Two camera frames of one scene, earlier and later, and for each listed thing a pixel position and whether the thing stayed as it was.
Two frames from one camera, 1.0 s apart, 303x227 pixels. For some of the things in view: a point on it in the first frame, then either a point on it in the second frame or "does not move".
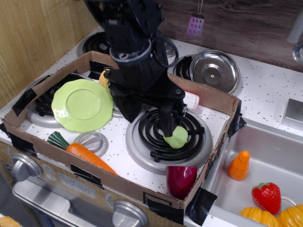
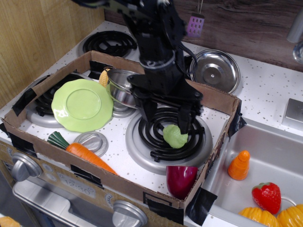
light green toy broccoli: x=179 y=138 does not move
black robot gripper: x=149 y=80 to x=166 y=82
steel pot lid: x=216 y=69 does not move
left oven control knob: x=24 y=168 does not move
